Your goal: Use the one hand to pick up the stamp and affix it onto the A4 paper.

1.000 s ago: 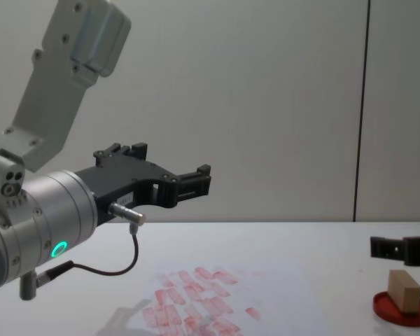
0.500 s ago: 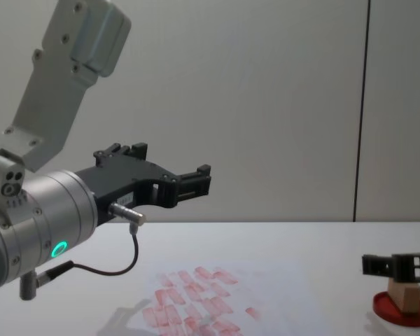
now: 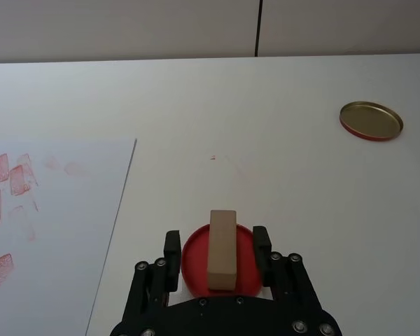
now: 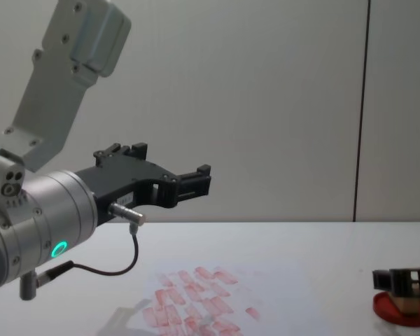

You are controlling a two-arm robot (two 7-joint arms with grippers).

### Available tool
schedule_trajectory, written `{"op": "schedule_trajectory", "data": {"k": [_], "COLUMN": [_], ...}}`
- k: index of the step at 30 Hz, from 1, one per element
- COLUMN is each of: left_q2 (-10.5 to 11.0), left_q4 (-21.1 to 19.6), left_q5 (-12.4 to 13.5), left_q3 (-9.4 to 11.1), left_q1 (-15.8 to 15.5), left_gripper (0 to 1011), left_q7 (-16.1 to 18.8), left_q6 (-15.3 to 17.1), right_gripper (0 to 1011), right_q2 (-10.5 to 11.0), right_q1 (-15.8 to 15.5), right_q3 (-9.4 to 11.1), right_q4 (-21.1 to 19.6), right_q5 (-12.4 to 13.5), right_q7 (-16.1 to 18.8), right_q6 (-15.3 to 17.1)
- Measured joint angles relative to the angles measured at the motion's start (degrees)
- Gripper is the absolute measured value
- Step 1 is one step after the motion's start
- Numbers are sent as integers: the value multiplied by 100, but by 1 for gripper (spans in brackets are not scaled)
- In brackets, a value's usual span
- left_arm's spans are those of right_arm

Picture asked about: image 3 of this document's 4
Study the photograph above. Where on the wooden rectangular stamp block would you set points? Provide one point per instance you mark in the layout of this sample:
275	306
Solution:
222	252

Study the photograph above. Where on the round gold tin lid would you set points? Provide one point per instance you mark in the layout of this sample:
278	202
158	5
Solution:
371	120

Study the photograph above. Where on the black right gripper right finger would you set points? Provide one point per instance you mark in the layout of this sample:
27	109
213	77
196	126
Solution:
264	255

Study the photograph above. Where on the white paper sheet with red stamps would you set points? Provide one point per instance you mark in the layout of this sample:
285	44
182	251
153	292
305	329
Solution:
56	245

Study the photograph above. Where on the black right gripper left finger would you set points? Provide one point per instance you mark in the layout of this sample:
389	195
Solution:
172	259

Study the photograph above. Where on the round red ink pad tin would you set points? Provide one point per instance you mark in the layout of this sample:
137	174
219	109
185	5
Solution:
195	266

